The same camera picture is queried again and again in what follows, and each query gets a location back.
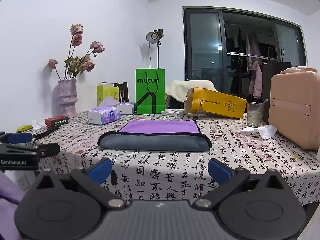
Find dried pink roses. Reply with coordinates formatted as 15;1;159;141
48;24;105;81

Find green paper bag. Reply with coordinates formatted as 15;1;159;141
135;68;166;115

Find cream blanket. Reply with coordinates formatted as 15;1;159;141
165;80;218;103

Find yellow-green carton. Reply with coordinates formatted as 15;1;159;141
97;83;120;107

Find red and black box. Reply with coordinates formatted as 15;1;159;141
45;115;69;130

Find grey and purple towel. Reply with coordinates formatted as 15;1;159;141
97;119;213;153

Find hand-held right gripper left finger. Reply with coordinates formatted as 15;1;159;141
36;158;126;210

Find white soft tissue pack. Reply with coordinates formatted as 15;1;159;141
118;101;137;115

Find purple cloth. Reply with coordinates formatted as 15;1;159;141
0;171;27;240

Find glass cup with spoon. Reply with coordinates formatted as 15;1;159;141
246;99;268;128

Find beige suitcase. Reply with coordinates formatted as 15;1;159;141
268;71;320;150

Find purple soft tissue pack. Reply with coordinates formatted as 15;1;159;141
87;97;122;126

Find hanging pink jacket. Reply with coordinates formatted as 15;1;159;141
248;60;263;99

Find yellow paper bag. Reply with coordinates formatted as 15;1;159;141
184;87;248;120

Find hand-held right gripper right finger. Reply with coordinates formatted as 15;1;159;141
194;158;284;209

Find dark framed sliding window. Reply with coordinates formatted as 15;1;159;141
182;6;308;98

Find crumpled clear wrapper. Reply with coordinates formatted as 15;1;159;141
31;120;47;131

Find pink speckled vase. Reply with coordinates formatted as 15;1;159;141
55;78;78;119

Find pink cloth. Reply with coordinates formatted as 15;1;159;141
279;65;318;75

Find dark wooden chair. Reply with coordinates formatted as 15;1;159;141
101;81;129;103

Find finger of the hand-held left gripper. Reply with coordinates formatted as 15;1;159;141
31;142;61;159
0;131;34;145

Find black paper bag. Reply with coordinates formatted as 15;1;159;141
261;47;293;103

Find flat white box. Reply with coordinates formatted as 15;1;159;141
161;108;187;117

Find studio lamp on stand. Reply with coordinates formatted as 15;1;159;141
146;29;165;70

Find crumpled white tissue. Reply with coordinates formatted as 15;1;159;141
241;124;278;140

